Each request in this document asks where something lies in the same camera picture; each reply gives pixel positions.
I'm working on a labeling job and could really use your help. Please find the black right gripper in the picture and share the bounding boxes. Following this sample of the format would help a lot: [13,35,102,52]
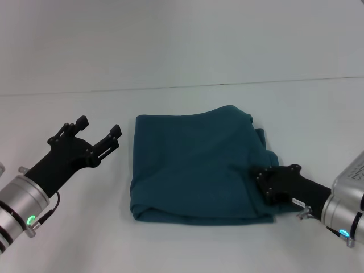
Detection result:
[250,163,334,213]

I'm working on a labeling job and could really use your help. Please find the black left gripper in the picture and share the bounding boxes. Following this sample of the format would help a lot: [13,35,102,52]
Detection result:
[26,115,123,199]

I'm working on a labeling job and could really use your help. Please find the teal t-shirt with FREE print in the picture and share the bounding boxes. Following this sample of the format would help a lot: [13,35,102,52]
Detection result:
[129,105,281,227]

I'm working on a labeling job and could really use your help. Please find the silver plug with dark cable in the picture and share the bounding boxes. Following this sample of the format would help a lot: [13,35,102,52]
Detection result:
[296,206,314,221]
[26,191,61,238]

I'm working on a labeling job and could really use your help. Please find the silver angled cable connector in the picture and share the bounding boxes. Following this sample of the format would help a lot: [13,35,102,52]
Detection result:
[326,226,358,249]

